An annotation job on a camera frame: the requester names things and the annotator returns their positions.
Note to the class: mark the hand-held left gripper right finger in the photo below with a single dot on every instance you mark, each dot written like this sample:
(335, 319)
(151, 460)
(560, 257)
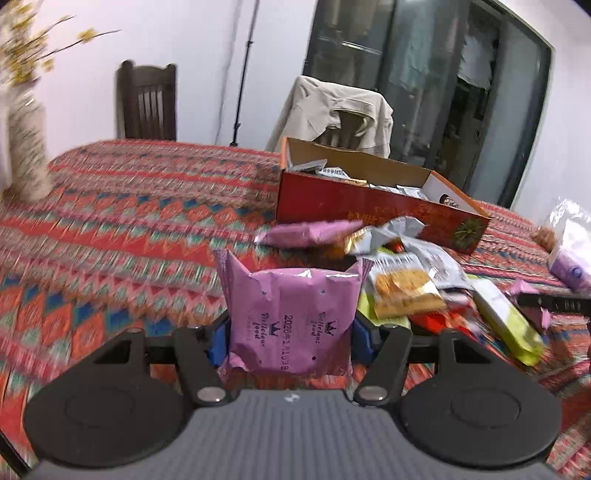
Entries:
(364, 339)

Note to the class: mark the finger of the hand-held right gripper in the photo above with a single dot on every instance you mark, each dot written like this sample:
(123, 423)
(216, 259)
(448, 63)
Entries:
(558, 303)

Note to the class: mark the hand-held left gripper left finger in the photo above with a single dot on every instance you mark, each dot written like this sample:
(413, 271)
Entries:
(218, 344)

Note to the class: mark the pile of snack packets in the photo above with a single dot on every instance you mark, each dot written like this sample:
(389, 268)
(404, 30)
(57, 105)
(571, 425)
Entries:
(332, 171)
(406, 281)

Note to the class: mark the red cardboard box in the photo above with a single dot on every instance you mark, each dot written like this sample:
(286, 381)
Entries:
(360, 207)

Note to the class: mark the purple tissue pack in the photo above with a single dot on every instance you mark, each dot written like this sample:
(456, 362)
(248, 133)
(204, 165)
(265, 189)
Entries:
(572, 267)

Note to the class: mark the dark wooden chair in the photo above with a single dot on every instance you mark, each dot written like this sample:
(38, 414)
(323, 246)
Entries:
(147, 106)
(348, 127)

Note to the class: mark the glass sliding door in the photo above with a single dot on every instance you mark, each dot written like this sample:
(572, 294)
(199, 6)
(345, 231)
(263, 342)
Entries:
(429, 115)

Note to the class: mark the beige jacket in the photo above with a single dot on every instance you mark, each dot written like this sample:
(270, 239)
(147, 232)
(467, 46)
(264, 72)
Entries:
(314, 106)

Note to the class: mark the white hanging garment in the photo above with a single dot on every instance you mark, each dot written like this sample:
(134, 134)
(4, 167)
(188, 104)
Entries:
(475, 60)

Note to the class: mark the small floral ceramic vase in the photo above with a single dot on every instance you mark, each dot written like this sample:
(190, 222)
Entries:
(27, 147)

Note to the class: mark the light blue hanging garment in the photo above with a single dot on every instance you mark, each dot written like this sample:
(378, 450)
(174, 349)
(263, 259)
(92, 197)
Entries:
(415, 55)

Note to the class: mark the yellow flower branches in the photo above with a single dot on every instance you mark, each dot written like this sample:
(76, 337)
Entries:
(18, 64)

